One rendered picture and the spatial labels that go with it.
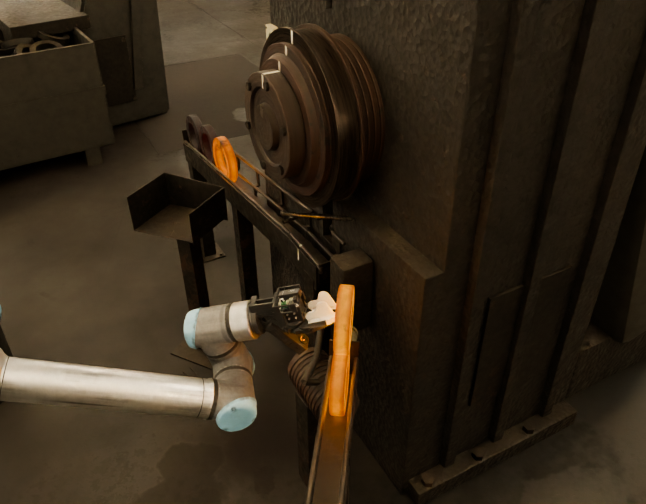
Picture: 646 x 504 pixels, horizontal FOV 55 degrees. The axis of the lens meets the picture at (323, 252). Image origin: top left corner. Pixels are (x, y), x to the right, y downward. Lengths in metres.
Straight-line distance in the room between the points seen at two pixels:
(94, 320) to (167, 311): 0.31
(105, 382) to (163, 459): 0.95
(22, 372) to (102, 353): 1.36
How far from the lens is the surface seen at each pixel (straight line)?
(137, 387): 1.35
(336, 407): 1.39
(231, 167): 2.38
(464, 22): 1.28
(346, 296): 1.31
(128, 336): 2.73
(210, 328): 1.40
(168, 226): 2.24
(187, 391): 1.37
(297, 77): 1.53
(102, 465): 2.30
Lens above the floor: 1.76
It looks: 35 degrees down
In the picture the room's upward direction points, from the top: 1 degrees counter-clockwise
